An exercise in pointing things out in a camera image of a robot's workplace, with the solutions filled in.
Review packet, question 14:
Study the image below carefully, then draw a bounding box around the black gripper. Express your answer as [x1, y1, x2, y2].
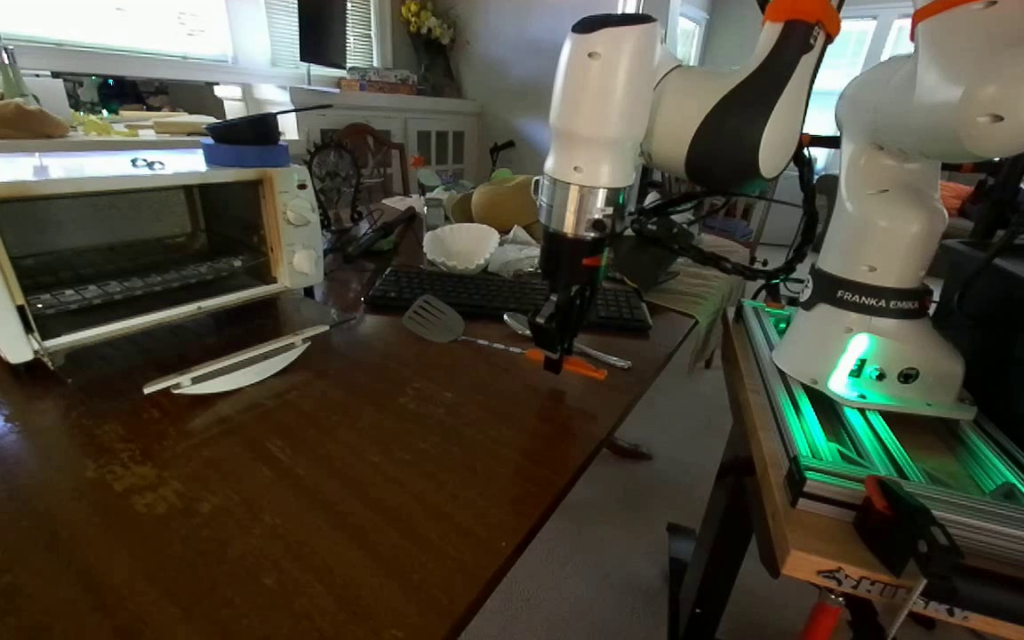
[529, 227, 603, 372]

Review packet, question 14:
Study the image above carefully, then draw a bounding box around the silver metal spoon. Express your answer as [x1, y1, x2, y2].
[497, 310, 635, 372]

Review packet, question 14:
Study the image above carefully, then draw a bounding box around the crumpled white plastic bag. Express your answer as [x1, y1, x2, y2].
[482, 224, 549, 283]

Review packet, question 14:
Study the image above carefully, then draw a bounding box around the black computer keyboard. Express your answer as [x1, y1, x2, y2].
[363, 259, 656, 336]

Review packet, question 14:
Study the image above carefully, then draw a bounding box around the white bowl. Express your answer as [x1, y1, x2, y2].
[418, 220, 503, 276]

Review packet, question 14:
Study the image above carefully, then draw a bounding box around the woven beige placemat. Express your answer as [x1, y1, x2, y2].
[648, 251, 752, 327]

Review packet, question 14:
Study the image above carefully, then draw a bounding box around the white glass door cabinet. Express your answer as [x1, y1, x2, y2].
[295, 90, 482, 197]

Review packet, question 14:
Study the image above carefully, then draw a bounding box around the ornate dark wooden chair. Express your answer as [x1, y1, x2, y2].
[302, 120, 411, 237]

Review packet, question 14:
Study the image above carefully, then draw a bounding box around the white toaster oven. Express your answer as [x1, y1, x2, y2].
[0, 161, 333, 403]

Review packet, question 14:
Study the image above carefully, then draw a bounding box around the yellow flower plant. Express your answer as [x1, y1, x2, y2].
[395, 0, 462, 54]

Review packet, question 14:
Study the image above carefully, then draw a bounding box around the small black pan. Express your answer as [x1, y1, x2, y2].
[203, 99, 337, 148]

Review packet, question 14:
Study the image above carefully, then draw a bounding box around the orange black bar clamp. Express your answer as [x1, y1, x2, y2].
[795, 473, 967, 640]

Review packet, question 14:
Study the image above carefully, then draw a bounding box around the large black box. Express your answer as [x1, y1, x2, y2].
[929, 224, 1024, 498]

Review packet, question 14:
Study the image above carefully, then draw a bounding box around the silver faucet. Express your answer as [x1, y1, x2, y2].
[0, 0, 30, 106]

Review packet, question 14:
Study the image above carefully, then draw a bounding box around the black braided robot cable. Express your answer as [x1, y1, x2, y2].
[599, 117, 1024, 293]

